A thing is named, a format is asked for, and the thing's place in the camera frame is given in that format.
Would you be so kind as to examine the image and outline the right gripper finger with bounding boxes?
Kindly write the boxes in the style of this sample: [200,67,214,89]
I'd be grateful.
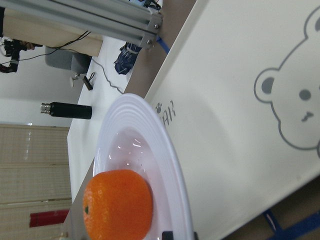
[161,231,173,240]

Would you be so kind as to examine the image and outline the orange fruit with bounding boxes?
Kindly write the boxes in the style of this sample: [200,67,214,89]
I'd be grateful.
[82,169,153,240]

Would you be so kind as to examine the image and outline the white ribbed plate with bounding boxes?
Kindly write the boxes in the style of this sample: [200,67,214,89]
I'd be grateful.
[93,93,197,240]

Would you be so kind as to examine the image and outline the cream bear tray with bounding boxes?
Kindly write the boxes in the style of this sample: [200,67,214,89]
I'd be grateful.
[146,0,320,240]

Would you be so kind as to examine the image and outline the black water bottle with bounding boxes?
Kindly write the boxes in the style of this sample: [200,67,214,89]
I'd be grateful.
[40,102,92,120]

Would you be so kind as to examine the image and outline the folded dark blue umbrella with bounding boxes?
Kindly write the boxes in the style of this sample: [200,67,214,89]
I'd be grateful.
[114,42,142,75]

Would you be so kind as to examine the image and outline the black clip with cord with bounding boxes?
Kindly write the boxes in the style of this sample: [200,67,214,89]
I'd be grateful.
[82,72,95,91]

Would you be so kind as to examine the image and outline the aluminium frame post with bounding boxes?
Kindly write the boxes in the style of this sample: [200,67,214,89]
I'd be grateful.
[0,0,163,49]

